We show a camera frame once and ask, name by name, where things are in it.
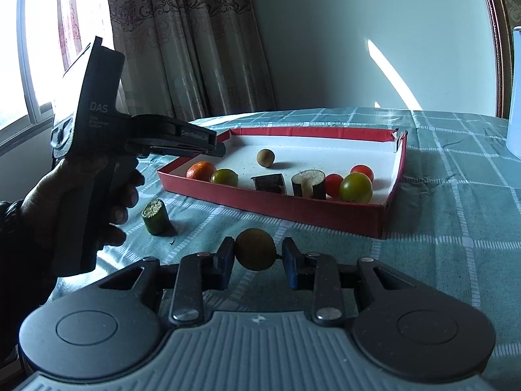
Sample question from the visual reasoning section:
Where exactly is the wooden headboard frame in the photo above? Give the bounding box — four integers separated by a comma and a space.
475, 0, 521, 120

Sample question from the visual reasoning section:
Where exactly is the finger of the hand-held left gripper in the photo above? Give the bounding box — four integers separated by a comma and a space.
129, 114, 218, 148
136, 142, 227, 160

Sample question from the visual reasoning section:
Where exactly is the patterned beige curtain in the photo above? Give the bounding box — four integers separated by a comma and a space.
106, 0, 276, 120

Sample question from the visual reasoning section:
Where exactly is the green cucumber piece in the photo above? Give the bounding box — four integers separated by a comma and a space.
141, 199, 170, 236

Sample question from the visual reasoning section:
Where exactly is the dark eggplant cube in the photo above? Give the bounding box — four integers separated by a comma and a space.
250, 173, 286, 195

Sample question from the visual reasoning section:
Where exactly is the small green tomato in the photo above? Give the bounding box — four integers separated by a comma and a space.
210, 168, 239, 187

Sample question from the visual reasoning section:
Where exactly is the orange mandarin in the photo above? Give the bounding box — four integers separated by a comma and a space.
186, 161, 218, 182

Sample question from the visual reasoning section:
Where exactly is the teal checked cloth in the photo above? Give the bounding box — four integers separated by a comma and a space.
38, 107, 521, 391

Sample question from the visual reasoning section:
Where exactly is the blue kettle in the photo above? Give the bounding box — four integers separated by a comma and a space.
505, 25, 521, 156

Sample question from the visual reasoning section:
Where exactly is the red cherry tomato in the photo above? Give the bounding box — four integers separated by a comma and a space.
350, 165, 374, 182
325, 173, 345, 198

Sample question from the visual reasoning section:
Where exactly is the round eggplant piece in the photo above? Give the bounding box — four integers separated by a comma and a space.
291, 169, 327, 200

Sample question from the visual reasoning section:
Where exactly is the brown longan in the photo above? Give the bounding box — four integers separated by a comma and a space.
235, 228, 275, 272
256, 149, 276, 170

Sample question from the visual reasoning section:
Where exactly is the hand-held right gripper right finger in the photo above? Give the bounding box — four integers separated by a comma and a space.
282, 237, 413, 327

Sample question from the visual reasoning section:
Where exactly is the large green tomato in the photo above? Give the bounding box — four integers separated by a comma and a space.
339, 172, 373, 204

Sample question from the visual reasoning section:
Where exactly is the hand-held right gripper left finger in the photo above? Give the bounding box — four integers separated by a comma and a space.
96, 236, 237, 327

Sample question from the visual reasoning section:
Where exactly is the window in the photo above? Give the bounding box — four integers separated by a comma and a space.
0, 0, 82, 157

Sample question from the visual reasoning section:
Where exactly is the person's left forearm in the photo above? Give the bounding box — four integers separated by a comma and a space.
0, 199, 58, 361

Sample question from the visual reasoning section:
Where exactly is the red cardboard box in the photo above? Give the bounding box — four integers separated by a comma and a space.
157, 127, 408, 239

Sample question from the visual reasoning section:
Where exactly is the sheer curtain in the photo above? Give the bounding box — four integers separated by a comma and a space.
57, 0, 123, 102

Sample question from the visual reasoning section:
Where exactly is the person's left hand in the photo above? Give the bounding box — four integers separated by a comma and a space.
22, 158, 146, 271

